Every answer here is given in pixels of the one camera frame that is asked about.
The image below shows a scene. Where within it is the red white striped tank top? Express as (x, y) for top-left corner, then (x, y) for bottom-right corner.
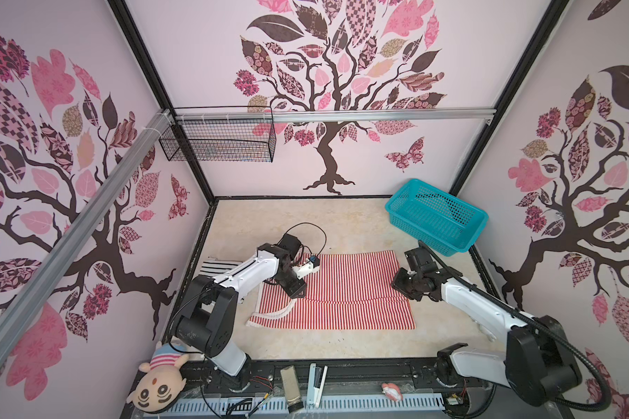
(246, 251), (415, 330)

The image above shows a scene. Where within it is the black white striped tank top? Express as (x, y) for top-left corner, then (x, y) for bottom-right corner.
(196, 258), (240, 277)

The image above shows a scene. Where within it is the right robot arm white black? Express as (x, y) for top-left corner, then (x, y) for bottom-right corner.
(391, 243), (582, 407)

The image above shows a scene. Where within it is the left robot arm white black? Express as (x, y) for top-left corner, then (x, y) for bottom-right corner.
(169, 233), (321, 390)

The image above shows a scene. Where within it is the teal plastic basket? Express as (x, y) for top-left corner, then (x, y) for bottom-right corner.
(385, 179), (489, 257)

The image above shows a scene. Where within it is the red white teeth toy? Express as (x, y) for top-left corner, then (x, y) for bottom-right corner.
(381, 382), (404, 403)

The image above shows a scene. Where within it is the white stapler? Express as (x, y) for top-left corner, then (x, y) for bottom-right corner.
(306, 362), (328, 410)

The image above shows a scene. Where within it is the silver rectangular block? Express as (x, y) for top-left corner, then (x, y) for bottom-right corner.
(281, 366), (304, 414)

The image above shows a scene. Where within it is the plush doll head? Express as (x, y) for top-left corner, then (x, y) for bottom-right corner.
(126, 339), (190, 414)

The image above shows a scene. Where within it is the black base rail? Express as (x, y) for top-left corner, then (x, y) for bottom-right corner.
(182, 357), (491, 396)

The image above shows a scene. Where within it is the black wire basket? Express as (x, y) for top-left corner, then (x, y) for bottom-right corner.
(159, 105), (277, 162)

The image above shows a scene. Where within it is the white slotted cable duct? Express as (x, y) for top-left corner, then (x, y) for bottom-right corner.
(156, 394), (447, 419)

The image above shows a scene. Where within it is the aluminium rail back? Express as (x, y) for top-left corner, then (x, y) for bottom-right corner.
(176, 108), (496, 123)

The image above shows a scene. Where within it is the aluminium rail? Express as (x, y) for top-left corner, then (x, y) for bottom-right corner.
(176, 108), (496, 123)
(0, 109), (171, 367)

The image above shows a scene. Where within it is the black corrugated cable hose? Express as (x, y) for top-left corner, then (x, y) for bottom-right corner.
(418, 240), (613, 419)

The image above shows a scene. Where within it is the aluminium rail left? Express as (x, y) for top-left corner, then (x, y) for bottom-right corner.
(0, 109), (171, 367)

